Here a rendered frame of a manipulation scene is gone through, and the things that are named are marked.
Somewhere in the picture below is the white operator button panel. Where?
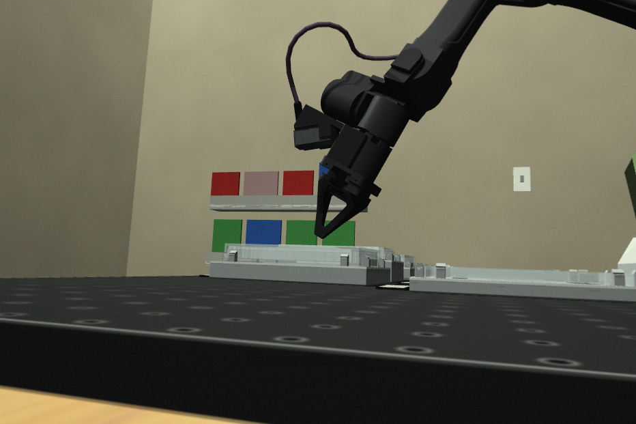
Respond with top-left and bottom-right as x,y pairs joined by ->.
618,238 -> 636,273

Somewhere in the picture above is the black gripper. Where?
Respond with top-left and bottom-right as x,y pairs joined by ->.
314,132 -> 392,239

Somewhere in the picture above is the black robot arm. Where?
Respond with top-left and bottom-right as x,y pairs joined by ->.
293,0 -> 636,168

